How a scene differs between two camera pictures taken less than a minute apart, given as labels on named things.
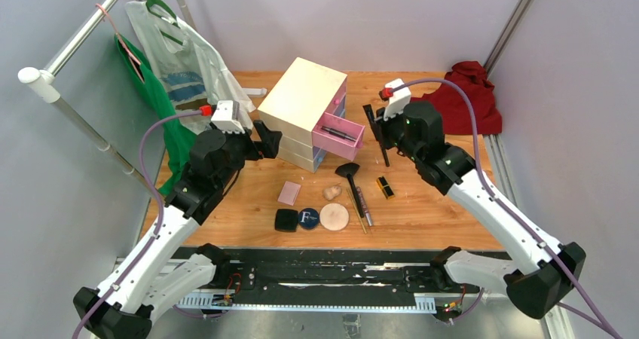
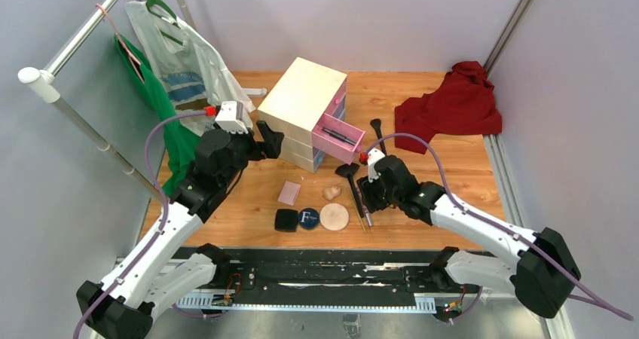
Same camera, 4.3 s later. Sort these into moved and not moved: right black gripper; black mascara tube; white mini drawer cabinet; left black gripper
Moved: right black gripper
Not moved: black mascara tube; left black gripper; white mini drawer cabinet
